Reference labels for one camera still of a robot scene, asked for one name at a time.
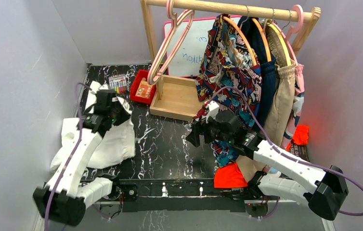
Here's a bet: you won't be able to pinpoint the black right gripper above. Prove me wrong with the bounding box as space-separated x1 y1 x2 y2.
185 111 233 148

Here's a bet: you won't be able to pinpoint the white shorts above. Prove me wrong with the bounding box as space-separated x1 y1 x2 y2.
50 81 137 173

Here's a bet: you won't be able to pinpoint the pink hanger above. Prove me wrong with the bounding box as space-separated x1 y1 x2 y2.
147 0 194 85
273 4 304 65

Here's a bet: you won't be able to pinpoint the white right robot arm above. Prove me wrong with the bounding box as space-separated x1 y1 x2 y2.
186 111 349 221

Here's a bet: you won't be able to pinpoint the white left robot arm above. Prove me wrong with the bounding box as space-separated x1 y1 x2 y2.
33 90 130 226

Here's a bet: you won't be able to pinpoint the comic print shorts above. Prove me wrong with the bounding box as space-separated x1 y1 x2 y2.
192 14 262 168

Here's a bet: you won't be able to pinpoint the beige shorts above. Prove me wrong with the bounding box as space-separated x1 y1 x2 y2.
235 24 297 183

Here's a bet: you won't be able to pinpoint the navy shorts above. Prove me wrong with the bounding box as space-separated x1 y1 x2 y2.
238 16 277 127

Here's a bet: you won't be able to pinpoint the wooden hanger with comic shorts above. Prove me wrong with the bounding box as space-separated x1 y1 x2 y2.
222 16 257 66

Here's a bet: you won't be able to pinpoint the wooden hanger with navy shorts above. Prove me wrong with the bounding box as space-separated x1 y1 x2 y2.
251 17 272 64

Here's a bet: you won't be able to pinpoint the wooden hanger with beige shorts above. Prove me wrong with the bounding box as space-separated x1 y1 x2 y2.
261 19 292 67

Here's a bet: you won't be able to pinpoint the marker pen pack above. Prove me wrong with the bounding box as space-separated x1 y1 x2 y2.
108 75 129 94

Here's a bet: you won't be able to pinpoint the orange card box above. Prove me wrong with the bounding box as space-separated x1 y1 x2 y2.
136 79 154 99

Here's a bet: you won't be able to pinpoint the wooden clothes rack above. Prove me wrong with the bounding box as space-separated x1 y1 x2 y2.
141 0 321 121

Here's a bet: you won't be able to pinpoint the red plastic bin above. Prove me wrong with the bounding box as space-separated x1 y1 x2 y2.
130 70 156 105

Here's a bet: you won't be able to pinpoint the orange cloth front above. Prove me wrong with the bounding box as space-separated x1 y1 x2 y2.
214 162 247 189

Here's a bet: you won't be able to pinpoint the red knit cloth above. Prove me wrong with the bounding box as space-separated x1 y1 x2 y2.
286 125 309 151

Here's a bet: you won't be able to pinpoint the black printed card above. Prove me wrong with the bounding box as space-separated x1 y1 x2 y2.
289 143 310 162

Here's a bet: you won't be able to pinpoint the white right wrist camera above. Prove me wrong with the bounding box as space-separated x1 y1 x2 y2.
205 101 220 123

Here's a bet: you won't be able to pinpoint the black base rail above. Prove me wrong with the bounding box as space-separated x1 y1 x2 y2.
81 178 279 220

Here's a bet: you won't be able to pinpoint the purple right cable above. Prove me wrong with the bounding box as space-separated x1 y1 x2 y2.
197 86 363 217

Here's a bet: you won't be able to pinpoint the whiteboard with pink frame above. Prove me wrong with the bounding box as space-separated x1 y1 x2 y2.
168 17 215 77

